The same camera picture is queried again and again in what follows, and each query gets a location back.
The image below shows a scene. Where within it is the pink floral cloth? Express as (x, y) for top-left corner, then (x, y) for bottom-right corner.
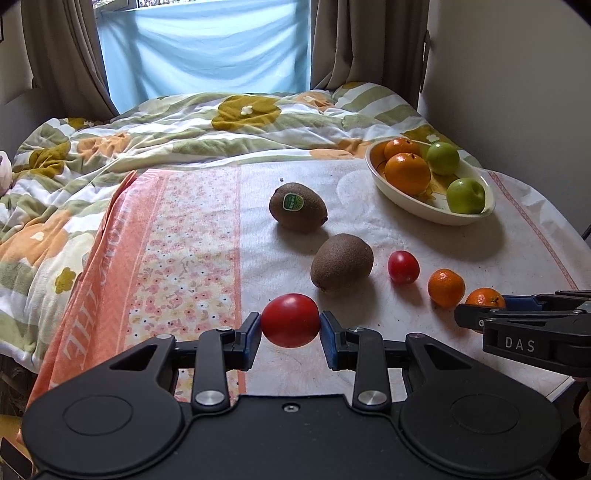
(28, 159), (591, 407)

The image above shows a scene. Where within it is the green striped flower blanket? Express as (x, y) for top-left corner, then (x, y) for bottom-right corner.
(0, 82), (485, 376)

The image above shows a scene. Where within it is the red tomato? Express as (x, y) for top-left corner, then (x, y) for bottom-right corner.
(261, 293), (321, 349)
(387, 250), (421, 284)

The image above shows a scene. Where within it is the light blue hanging cloth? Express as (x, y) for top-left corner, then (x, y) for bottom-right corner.
(96, 0), (315, 116)

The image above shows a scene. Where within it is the brown left curtain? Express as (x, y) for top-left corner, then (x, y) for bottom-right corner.
(18, 0), (119, 124)

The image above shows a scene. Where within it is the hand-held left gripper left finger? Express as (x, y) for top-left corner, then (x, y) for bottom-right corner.
(108, 311), (263, 415)

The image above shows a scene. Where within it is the cream bowl with duck print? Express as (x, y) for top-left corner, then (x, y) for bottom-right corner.
(365, 138), (496, 226)

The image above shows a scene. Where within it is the pink plush toy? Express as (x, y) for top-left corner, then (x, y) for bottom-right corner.
(0, 150), (13, 195)

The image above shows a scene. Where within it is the person's right hand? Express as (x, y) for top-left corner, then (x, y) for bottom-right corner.
(574, 376), (591, 464)

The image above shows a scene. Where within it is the plain brown kiwi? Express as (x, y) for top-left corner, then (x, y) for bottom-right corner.
(310, 233), (375, 293)

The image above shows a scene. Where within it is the brown right curtain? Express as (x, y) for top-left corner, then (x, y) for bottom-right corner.
(308, 0), (431, 101)

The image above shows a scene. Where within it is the brown kiwi with green sticker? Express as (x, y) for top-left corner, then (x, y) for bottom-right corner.
(269, 182), (328, 233)

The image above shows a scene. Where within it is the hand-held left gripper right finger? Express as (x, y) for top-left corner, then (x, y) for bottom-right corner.
(320, 310), (468, 414)

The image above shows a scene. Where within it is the small tangerine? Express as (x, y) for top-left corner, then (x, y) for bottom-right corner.
(427, 268), (467, 309)
(464, 287), (507, 309)

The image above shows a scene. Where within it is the window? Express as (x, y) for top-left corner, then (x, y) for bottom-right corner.
(93, 0), (305, 13)

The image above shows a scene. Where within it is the brown curtain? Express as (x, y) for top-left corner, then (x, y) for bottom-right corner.
(18, 0), (119, 124)
(308, 0), (431, 101)

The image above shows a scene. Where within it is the large orange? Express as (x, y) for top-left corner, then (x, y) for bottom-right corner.
(384, 152), (432, 197)

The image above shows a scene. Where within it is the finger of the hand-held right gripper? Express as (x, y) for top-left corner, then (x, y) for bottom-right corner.
(504, 289), (591, 311)
(454, 302), (591, 332)

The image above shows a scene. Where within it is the green apple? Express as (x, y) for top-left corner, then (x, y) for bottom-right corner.
(426, 141), (461, 176)
(446, 178), (486, 215)

